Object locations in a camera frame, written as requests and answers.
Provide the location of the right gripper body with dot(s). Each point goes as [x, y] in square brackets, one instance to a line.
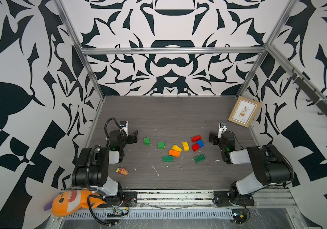
[216, 141]

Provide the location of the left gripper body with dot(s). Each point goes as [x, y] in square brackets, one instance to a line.
[127, 140]

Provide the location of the light green square lego brick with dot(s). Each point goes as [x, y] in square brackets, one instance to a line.
[146, 141]

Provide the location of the dark green upturned lego brick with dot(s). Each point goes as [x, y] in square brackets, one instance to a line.
[199, 158]

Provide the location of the dark green long lego brick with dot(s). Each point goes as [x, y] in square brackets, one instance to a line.
[167, 159]

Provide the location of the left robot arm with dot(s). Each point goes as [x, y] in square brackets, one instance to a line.
[91, 170]

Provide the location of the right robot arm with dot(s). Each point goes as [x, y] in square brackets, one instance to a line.
[269, 168]

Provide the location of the blue square lego brick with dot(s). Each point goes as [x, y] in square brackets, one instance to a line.
[200, 143]

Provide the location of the red flat lego brick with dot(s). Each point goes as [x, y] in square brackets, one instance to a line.
[196, 138]

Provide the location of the red square lego brick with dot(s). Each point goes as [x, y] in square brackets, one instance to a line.
[196, 147]

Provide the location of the yellow curved lego brick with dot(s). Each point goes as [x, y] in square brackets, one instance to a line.
[186, 146]
[176, 148]

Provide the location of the small ice cream toy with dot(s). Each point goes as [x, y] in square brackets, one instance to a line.
[122, 171]

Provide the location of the orange long lego brick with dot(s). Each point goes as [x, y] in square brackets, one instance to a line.
[174, 153]

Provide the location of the orange plush shark toy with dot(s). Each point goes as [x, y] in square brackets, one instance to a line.
[71, 201]

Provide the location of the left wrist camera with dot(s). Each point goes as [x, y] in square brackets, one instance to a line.
[124, 126]

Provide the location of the wooden picture frame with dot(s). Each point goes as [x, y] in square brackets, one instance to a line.
[244, 111]

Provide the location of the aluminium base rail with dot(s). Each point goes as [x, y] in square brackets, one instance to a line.
[189, 198]

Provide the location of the white cable duct strip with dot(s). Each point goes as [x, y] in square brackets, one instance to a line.
[226, 214]

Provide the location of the wall hook rack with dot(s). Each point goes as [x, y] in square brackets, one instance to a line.
[315, 96]

